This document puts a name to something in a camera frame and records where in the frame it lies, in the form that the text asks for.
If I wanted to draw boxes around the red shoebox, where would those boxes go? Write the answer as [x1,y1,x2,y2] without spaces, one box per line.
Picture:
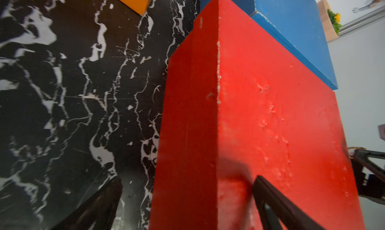
[149,0,365,230]

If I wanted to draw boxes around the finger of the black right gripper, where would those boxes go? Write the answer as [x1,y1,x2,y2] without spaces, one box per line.
[349,148,385,205]

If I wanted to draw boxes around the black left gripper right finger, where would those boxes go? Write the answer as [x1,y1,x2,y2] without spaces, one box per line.
[252,176,323,230]

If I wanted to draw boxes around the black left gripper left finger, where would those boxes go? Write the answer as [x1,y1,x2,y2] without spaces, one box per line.
[53,177,123,230]

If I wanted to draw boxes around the beige pot with succulent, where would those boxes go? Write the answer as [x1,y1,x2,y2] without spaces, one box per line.
[317,0,342,42]

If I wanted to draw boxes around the blue shoebox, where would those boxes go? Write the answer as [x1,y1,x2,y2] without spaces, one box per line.
[182,0,337,100]

